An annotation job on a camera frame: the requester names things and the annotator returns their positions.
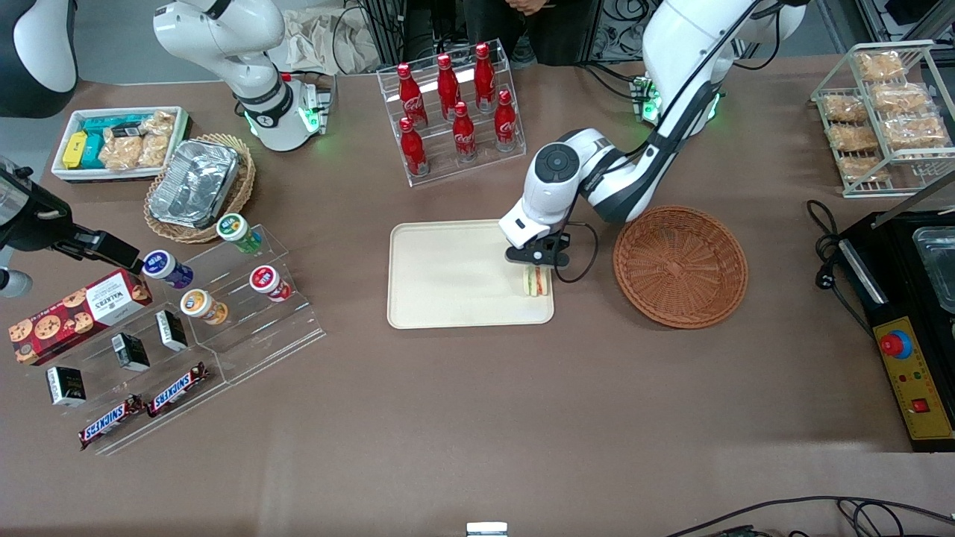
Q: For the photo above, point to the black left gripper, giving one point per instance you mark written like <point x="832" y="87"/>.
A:
<point x="565" y="243"/>

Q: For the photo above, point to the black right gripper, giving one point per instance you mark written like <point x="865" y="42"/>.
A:
<point x="37" y="231"/>

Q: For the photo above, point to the triangular sandwich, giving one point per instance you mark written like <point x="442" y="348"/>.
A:
<point x="536" y="283"/>

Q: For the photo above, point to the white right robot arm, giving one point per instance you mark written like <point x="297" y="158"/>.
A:
<point x="224" y="30"/>

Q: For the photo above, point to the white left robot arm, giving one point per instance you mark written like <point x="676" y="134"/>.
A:
<point x="686" y="45"/>

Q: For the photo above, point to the light tan wicker basket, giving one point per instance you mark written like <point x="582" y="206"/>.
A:
<point x="179" y="233"/>

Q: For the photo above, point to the beige rectangular tray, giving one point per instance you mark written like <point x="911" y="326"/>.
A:
<point x="448" y="276"/>

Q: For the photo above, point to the aluminium foil tray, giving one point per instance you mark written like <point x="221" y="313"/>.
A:
<point x="194" y="183"/>

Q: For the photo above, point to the round brown wicker basket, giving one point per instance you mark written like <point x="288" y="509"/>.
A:
<point x="679" y="268"/>

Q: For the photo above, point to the blue lid snack cup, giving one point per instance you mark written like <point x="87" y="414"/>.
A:
<point x="164" y="267"/>

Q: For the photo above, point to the red Walkers cookie box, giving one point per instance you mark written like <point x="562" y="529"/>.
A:
<point x="74" y="317"/>

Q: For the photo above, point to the white plastic bin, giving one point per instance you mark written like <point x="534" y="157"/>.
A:
<point x="112" y="176"/>

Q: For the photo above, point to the small black box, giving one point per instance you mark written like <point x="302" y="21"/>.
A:
<point x="67" y="386"/>
<point x="130" y="352"/>
<point x="171" y="330"/>

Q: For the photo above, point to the orange lid snack cup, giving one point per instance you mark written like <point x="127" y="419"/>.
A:
<point x="200" y="306"/>

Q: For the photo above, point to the cracker snack packet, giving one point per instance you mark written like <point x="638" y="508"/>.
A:
<point x="154" y="151"/>
<point x="879" y="66"/>
<point x="160" y="123"/>
<point x="865" y="170"/>
<point x="899" y="98"/>
<point x="853" y="138"/>
<point x="916" y="133"/>
<point x="119" y="153"/>
<point x="844" y="108"/>

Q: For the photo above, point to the short teal box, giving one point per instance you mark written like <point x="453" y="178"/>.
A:
<point x="93" y="153"/>

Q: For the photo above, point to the clear acrylic bottle rack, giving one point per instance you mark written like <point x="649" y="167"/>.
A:
<point x="477" y="167"/>

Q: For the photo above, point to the yellow small box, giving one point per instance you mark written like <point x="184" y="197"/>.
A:
<point x="74" y="149"/>

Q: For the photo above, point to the green lid snack cup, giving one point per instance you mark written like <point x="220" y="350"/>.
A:
<point x="235" y="230"/>

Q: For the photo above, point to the red cola bottle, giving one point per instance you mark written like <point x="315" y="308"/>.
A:
<point x="410" y="93"/>
<point x="412" y="149"/>
<point x="464" y="134"/>
<point x="505" y="127"/>
<point x="484" y="78"/>
<point x="448" y="86"/>

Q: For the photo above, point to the long teal box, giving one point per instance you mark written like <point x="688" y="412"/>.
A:
<point x="112" y="121"/>

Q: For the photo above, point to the Snickers chocolate bar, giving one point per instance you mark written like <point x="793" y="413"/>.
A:
<point x="110" y="423"/>
<point x="177" y="390"/>

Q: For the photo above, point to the red lid snack cup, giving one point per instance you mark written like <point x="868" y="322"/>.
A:
<point x="267" y="281"/>

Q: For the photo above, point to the clear acrylic step display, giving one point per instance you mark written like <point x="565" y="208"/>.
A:
<point x="171" y="429"/>
<point x="276" y="335"/>

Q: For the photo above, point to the person in black clothes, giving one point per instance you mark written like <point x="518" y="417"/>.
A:
<point x="537" y="26"/>

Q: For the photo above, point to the small white device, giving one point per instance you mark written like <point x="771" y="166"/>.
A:
<point x="486" y="529"/>

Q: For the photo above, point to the beige cloth bag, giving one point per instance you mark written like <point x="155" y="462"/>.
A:
<point x="313" y="41"/>

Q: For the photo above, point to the grey metal bar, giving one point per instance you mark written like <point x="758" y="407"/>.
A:
<point x="918" y="200"/>

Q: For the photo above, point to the black yellow control box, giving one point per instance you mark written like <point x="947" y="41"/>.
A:
<point x="914" y="373"/>

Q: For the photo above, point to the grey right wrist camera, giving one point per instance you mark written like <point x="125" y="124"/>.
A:
<point x="13" y="283"/>

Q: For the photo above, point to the black aluminium frame post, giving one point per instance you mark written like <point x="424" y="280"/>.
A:
<point x="384" y="30"/>

